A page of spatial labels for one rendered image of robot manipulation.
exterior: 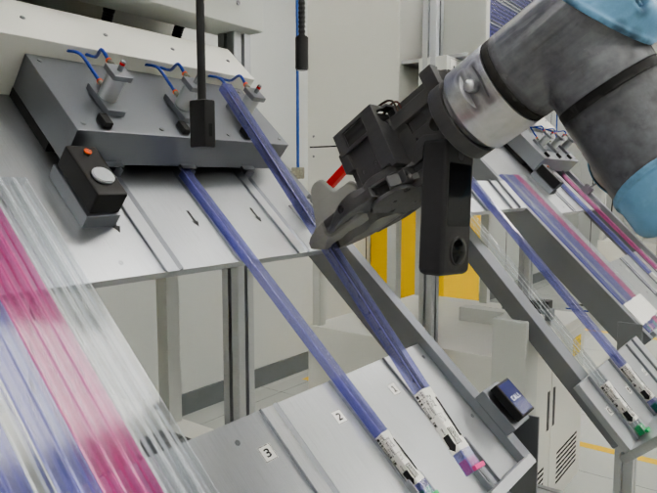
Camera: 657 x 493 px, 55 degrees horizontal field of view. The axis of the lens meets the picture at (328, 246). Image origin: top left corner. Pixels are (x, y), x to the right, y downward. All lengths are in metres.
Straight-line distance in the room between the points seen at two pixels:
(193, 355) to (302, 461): 2.43
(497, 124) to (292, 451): 0.34
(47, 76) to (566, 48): 0.55
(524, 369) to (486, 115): 0.66
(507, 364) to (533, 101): 0.68
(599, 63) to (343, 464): 0.42
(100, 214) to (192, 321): 2.32
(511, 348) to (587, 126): 0.67
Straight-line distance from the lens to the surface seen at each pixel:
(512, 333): 1.10
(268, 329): 3.36
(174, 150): 0.81
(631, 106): 0.47
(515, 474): 0.79
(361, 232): 0.63
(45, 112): 0.77
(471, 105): 0.50
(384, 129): 0.56
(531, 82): 0.49
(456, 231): 0.54
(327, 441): 0.65
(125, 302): 2.74
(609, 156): 0.48
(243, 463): 0.58
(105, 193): 0.67
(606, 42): 0.48
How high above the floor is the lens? 1.06
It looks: 6 degrees down
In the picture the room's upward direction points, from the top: straight up
